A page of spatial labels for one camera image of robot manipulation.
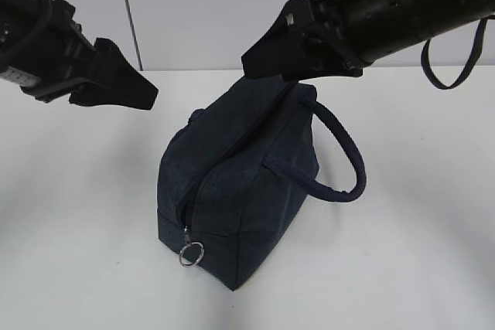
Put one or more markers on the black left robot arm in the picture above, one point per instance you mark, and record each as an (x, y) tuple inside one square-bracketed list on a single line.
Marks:
[(45, 53)]

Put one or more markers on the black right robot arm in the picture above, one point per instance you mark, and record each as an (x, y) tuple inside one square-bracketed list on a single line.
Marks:
[(416, 22)]

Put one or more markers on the navy blue fabric bag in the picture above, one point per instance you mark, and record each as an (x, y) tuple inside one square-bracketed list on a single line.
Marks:
[(234, 178)]

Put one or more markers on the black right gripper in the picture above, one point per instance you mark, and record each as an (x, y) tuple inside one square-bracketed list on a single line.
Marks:
[(322, 38)]

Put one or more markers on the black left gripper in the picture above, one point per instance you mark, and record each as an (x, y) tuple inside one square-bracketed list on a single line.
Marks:
[(40, 37)]

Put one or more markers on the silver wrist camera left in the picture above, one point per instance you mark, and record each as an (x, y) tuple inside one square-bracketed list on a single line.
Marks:
[(20, 78)]

